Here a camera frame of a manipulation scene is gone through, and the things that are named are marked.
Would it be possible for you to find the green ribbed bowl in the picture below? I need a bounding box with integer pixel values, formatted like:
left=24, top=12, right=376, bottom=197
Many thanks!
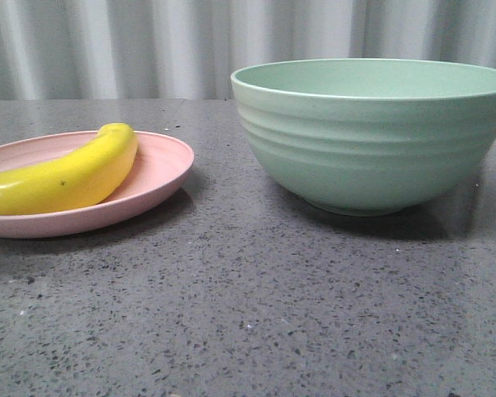
left=231, top=58, right=496, bottom=216

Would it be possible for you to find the yellow banana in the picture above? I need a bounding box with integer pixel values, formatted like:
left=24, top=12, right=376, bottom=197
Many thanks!
left=0, top=123, right=138, bottom=216

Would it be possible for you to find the pink plate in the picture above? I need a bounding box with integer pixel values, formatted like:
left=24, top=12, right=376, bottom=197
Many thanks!
left=0, top=131, right=194, bottom=238

